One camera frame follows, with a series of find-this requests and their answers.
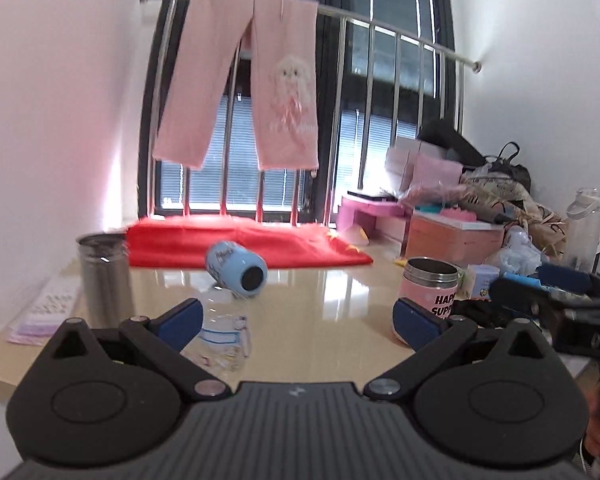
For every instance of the black bag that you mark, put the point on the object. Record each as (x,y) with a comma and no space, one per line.
(454,142)

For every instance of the stainless steel tumbler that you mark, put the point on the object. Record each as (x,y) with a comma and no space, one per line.
(105,280)

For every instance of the metal window guard railing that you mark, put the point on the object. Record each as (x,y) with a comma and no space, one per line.
(340,110)

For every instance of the pale pink cardboard box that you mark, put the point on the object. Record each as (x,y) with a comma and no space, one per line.
(419,165)

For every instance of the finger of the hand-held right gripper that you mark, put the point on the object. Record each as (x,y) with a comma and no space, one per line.
(517,291)
(563,276)

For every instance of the pink cup with metal rim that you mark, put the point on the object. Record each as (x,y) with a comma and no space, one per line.
(427,287)

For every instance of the red cloth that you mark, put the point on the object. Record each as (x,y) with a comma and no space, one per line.
(260,242)

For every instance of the clear plastic water bottle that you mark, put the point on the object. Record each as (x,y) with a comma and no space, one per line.
(220,332)

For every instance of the pink storage box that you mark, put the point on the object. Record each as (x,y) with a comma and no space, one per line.
(449,240)

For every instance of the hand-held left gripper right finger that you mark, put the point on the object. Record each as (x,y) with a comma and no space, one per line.
(412,324)

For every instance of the pink plastic stool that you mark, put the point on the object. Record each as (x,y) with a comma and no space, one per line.
(367,210)

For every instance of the beige printed cloth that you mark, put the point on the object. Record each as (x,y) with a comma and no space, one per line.
(519,205)

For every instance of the metal clothes rod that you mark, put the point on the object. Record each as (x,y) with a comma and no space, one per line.
(379,22)

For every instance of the white plastic bag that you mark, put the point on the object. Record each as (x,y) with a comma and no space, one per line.
(517,252)

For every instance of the small white printed box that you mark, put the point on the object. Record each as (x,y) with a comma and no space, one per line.
(481,282)

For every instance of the pink printed pants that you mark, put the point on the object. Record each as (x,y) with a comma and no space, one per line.
(285,95)

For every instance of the light blue cup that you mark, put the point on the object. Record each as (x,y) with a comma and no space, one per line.
(237,270)

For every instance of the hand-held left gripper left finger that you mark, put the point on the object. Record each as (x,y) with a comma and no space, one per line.
(182,324)

